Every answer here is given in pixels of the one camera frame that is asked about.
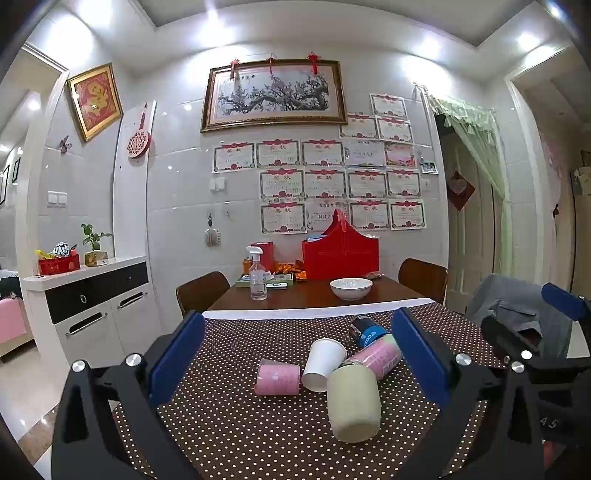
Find orange snack packets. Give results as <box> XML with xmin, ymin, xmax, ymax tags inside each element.
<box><xmin>274</xmin><ymin>261</ymin><xmax>308</xmax><ymax>282</ymax></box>

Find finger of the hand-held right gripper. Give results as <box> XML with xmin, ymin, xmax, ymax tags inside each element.
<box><xmin>481</xmin><ymin>315</ymin><xmax>555</xmax><ymax>371</ymax></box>
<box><xmin>542</xmin><ymin>282</ymin><xmax>591</xmax><ymax>323</ymax></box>

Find white door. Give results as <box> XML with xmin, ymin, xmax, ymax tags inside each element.
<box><xmin>445</xmin><ymin>134</ymin><xmax>498</xmax><ymax>301</ymax></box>

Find pink floral wall sticker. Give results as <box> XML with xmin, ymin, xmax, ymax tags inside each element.
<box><xmin>538</xmin><ymin>131</ymin><xmax>567</xmax><ymax>185</ymax></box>

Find flat green box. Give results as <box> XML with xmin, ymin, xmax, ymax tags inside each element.
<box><xmin>235</xmin><ymin>273</ymin><xmax>295</xmax><ymax>289</ymax></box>

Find brown polka-dot tablecloth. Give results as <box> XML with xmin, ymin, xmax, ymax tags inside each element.
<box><xmin>113</xmin><ymin>300</ymin><xmax>509</xmax><ymax>480</ymax></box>

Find red basket with items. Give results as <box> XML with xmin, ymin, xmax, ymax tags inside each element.
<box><xmin>38</xmin><ymin>255</ymin><xmax>81</xmax><ymax>276</ymax></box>

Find pink cup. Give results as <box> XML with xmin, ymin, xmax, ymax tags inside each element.
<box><xmin>254</xmin><ymin>359</ymin><xmax>302</xmax><ymax>397</ymax></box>

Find white bowl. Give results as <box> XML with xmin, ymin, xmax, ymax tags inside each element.
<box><xmin>329</xmin><ymin>278</ymin><xmax>373</xmax><ymax>302</ymax></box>

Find cream cup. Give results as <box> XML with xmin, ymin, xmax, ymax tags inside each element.
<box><xmin>327</xmin><ymin>362</ymin><xmax>382</xmax><ymax>444</ymax></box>

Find pink bedding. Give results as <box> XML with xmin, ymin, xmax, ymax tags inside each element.
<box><xmin>0</xmin><ymin>298</ymin><xmax>35</xmax><ymax>358</ymax></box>

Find blue and black can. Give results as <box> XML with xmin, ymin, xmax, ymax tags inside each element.
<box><xmin>349</xmin><ymin>316</ymin><xmax>389</xmax><ymax>349</ymax></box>

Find brown wooden chair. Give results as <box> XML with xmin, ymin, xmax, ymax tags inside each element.
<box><xmin>176</xmin><ymin>271</ymin><xmax>230</xmax><ymax>318</ymax></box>
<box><xmin>398</xmin><ymin>258</ymin><xmax>448</xmax><ymax>305</ymax></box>

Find green lace curtain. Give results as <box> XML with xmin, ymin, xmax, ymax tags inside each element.
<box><xmin>413</xmin><ymin>83</ymin><xmax>513</xmax><ymax>259</ymax></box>

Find red paper-cut fan ornament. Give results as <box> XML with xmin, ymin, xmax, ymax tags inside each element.
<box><xmin>127</xmin><ymin>102</ymin><xmax>152</xmax><ymax>160</ymax></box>

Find small red box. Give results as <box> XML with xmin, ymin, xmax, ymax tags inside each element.
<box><xmin>250</xmin><ymin>241</ymin><xmax>274</xmax><ymax>273</ymax></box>

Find wall of award certificates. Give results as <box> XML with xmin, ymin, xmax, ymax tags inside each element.
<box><xmin>211</xmin><ymin>92</ymin><xmax>428</xmax><ymax>234</ymax></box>

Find grey jacket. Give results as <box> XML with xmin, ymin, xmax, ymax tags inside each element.
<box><xmin>466</xmin><ymin>274</ymin><xmax>578</xmax><ymax>357</ymax></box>

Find large red gift bag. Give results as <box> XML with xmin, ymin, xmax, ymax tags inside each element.
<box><xmin>302</xmin><ymin>209</ymin><xmax>380</xmax><ymax>281</ymax></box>

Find pink patterned can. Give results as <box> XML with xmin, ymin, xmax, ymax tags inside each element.
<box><xmin>342</xmin><ymin>335</ymin><xmax>403</xmax><ymax>381</ymax></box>

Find gold-framed red picture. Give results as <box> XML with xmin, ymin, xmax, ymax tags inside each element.
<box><xmin>66</xmin><ymin>62</ymin><xmax>124</xmax><ymax>143</ymax></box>

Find white sideboard cabinet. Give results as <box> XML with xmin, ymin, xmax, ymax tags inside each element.
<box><xmin>23</xmin><ymin>256</ymin><xmax>149</xmax><ymax>365</ymax></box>

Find clear spray bottle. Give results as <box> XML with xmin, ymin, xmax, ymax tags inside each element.
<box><xmin>246</xmin><ymin>246</ymin><xmax>269</xmax><ymax>301</ymax></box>

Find hanging white brush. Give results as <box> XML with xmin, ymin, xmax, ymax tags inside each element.
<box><xmin>203</xmin><ymin>212</ymin><xmax>221</xmax><ymax>247</ymax></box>

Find potted green plant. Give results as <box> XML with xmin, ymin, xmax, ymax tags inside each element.
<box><xmin>81</xmin><ymin>224</ymin><xmax>114</xmax><ymax>267</ymax></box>

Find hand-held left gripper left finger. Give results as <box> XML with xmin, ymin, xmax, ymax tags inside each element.
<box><xmin>50</xmin><ymin>310</ymin><xmax>206</xmax><ymax>480</ymax></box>

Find gold-framed blossom painting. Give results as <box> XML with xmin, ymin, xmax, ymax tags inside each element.
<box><xmin>200</xmin><ymin>59</ymin><xmax>348</xmax><ymax>134</ymax></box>

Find red diamond door decoration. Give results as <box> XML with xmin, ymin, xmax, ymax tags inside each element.
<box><xmin>447</xmin><ymin>172</ymin><xmax>476</xmax><ymax>212</ymax></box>

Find white paper cup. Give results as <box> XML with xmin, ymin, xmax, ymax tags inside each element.
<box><xmin>301</xmin><ymin>338</ymin><xmax>348</xmax><ymax>393</ymax></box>

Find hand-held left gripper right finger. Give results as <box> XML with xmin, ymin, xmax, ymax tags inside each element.
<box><xmin>390</xmin><ymin>307</ymin><xmax>548</xmax><ymax>480</ymax></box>

